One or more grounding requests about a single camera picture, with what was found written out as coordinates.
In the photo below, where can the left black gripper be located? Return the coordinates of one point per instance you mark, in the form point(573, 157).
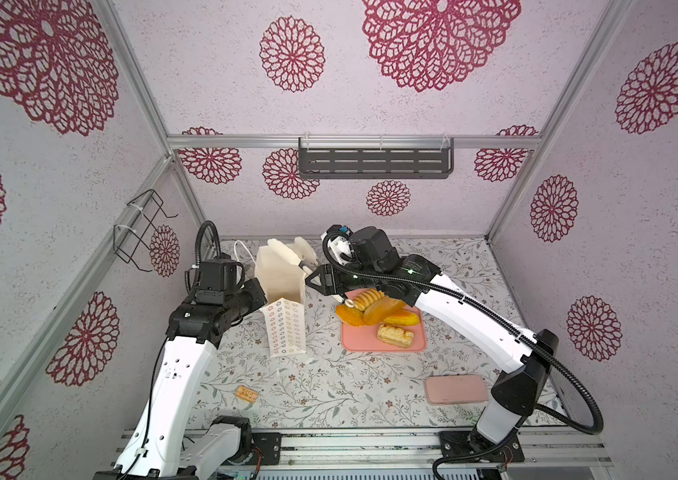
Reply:
point(255, 293)

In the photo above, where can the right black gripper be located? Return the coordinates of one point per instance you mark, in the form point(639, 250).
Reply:
point(332, 274)

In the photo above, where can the long baguette loaf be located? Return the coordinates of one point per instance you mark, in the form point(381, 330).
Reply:
point(380, 310)

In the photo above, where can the white paper bag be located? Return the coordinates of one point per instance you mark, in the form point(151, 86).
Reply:
point(281, 323)

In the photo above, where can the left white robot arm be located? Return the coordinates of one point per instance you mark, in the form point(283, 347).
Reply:
point(156, 450)

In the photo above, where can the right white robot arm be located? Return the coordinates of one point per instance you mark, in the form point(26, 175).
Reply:
point(525, 358)

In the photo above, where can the ridged striped bread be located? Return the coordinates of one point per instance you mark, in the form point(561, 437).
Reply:
point(367, 298)

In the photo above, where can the orange oval bread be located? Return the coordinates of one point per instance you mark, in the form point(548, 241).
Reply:
point(350, 316)

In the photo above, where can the yellow bread roll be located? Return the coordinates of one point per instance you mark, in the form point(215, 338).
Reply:
point(403, 318)

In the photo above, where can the cream sandwich bread slice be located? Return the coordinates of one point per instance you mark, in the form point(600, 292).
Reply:
point(395, 336)

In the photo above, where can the pink tray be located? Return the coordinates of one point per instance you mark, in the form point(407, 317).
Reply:
point(364, 339)

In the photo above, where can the small cracker biscuit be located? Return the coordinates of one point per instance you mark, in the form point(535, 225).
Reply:
point(246, 394)

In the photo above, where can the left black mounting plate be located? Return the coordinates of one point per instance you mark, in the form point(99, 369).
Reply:
point(265, 449)

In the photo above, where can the black mounting plate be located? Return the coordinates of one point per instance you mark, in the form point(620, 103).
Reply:
point(459, 443)
point(265, 449)

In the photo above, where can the pink rectangular box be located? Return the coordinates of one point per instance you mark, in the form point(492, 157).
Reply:
point(456, 389)

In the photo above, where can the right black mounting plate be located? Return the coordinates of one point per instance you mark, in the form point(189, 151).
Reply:
point(459, 443)

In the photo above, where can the dark grey wall shelf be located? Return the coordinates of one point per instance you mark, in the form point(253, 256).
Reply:
point(379, 163)

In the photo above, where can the black wire wall rack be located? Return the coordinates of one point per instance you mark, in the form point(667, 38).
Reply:
point(129, 237)

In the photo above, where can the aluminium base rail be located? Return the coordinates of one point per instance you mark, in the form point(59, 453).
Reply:
point(418, 448)

